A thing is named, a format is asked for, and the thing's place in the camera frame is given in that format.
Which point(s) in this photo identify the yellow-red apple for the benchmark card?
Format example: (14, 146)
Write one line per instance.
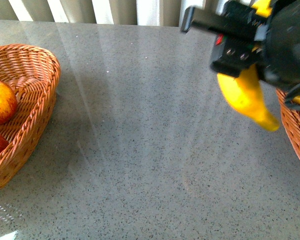
(8, 103)

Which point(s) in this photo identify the wicker basket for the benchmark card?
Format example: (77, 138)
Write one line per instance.
(33, 73)
(291, 123)

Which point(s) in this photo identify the left wicker basket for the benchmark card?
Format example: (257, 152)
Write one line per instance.
(33, 73)

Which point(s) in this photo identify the right wicker basket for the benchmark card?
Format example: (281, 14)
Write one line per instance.
(291, 123)

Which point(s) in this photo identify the white pleated curtain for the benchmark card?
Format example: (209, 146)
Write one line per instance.
(109, 12)

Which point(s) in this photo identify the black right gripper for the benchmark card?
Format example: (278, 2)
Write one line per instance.
(246, 37)

